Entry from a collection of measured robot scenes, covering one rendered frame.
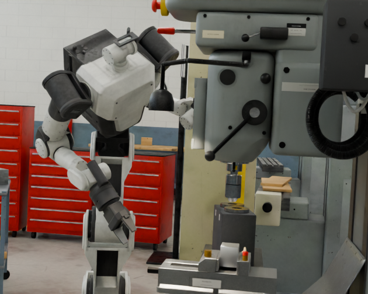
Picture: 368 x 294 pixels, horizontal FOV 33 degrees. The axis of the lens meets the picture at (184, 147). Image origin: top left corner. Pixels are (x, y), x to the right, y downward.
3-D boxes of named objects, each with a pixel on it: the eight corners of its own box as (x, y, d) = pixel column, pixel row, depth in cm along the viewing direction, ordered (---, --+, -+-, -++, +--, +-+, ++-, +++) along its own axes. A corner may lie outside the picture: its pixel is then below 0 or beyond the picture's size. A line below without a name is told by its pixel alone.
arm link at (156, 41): (135, 56, 243) (141, 36, 231) (151, 45, 248) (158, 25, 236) (155, 76, 242) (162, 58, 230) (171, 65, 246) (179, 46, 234)
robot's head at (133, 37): (109, 55, 218) (110, 38, 212) (128, 46, 222) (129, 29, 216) (121, 65, 215) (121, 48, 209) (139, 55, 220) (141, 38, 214)
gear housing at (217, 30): (194, 46, 170) (195, 9, 169) (201, 55, 194) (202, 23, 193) (317, 51, 166) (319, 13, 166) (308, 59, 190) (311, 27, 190)
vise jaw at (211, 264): (197, 270, 178) (198, 257, 178) (202, 261, 190) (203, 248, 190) (218, 272, 177) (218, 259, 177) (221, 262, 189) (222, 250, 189)
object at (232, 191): (242, 198, 181) (243, 179, 180) (226, 198, 180) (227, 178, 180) (238, 196, 185) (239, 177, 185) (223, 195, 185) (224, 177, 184)
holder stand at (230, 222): (219, 267, 212) (222, 210, 211) (211, 252, 234) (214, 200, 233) (253, 268, 213) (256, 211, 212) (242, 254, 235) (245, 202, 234)
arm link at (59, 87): (40, 99, 220) (47, 77, 210) (61, 92, 225) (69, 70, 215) (55, 125, 218) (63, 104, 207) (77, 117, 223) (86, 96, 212)
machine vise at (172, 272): (155, 292, 179) (157, 255, 178) (165, 279, 194) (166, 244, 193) (276, 303, 174) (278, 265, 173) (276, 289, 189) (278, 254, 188)
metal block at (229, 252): (219, 266, 180) (220, 246, 180) (221, 261, 186) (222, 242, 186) (237, 268, 179) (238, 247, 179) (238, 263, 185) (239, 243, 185)
